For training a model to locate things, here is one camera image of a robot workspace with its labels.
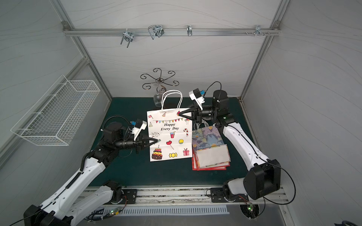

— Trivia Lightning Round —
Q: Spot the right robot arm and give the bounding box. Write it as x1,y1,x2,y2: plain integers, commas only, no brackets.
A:
179,89,281,202

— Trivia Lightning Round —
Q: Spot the clear wine glass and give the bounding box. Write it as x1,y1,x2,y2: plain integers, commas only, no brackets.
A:
153,92,163,107

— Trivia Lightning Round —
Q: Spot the aluminium top rail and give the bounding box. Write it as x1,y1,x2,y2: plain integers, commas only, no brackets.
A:
63,27,281,37

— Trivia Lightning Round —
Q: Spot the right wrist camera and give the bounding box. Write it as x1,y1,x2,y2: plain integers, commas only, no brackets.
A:
189,89,205,110

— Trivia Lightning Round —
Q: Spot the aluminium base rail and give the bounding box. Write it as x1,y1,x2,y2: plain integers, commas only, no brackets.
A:
123,185,291,207

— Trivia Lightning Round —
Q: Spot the red RICH paper bag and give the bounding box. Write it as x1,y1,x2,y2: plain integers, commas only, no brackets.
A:
191,157,228,171

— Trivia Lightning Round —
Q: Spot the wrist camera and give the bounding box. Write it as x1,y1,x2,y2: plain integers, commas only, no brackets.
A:
189,89,205,110
131,119,147,141

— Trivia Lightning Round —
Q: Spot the black metal cup tree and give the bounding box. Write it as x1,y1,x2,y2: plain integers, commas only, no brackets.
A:
140,68,180,97

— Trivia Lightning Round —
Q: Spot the white printed paper bag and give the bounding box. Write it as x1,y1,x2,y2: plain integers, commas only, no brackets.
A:
147,90,192,162

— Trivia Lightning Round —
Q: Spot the white wire wall basket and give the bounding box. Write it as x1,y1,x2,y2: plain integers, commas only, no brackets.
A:
10,75,100,146

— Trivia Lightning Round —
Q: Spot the slotted cable duct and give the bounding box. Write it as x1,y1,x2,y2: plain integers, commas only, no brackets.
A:
116,205,230,217

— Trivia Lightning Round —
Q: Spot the floral print paper bag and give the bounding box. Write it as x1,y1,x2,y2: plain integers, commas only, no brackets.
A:
192,126,224,168

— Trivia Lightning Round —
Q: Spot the green felt table mat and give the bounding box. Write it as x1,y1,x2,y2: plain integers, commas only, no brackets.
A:
91,98,248,186

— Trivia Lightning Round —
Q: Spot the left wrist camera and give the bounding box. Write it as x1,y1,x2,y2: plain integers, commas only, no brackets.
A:
131,119,147,141

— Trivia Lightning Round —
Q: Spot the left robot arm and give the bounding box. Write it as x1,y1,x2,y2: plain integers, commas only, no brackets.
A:
23,119,158,226

